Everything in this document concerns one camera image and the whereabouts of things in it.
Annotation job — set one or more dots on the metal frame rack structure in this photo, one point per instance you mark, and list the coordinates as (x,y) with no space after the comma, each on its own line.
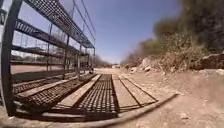
(50,43)

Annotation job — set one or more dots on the dry bushes on slope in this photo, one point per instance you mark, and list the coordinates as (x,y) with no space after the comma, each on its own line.
(186,40)

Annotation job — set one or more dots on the brown dirt ground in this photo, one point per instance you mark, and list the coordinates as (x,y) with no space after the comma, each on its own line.
(193,106)

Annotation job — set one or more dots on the pile of rocks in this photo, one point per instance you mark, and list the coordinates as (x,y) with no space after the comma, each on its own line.
(146,65)

